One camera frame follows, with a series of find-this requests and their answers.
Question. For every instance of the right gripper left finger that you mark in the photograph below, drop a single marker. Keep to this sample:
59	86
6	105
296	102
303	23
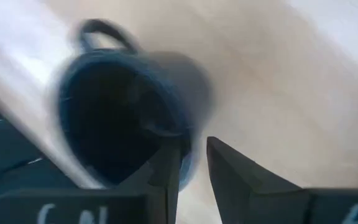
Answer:
163	186

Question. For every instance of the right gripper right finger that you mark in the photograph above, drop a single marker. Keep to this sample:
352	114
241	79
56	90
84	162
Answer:
247	186

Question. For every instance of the black ceramic mug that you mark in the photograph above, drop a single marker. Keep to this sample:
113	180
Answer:
117	118

